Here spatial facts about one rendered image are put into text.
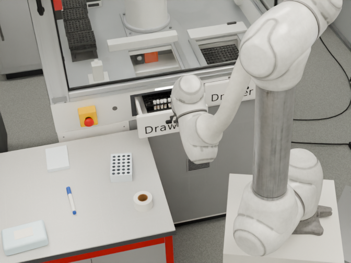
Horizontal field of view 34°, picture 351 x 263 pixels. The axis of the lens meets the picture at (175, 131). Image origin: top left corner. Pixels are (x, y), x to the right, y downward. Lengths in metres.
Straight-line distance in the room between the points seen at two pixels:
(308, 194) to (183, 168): 1.01
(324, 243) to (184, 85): 0.69
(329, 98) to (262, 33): 2.65
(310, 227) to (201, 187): 0.98
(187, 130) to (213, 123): 0.11
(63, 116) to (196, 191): 0.82
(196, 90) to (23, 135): 2.08
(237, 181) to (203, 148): 0.35
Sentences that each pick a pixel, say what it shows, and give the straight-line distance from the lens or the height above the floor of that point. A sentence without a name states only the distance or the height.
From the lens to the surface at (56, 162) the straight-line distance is 2.34.
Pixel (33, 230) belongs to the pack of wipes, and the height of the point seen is 0.80.
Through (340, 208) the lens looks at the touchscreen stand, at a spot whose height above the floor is 0.03.
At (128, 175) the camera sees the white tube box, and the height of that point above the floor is 0.80.
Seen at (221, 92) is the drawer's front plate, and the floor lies 0.88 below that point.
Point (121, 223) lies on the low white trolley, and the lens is 2.09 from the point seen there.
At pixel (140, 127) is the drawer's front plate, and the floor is 0.88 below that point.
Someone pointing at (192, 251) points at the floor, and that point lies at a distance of 2.95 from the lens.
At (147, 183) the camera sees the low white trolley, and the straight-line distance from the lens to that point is 2.21.
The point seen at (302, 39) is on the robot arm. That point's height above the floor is 1.64.
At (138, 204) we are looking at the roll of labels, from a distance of 2.09.
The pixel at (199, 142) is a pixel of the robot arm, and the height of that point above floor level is 1.15.
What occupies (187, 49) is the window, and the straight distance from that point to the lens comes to 2.32.
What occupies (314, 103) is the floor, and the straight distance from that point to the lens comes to 3.89.
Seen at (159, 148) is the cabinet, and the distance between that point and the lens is 2.58.
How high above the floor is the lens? 2.34
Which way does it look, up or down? 41 degrees down
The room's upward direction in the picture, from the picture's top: 2 degrees counter-clockwise
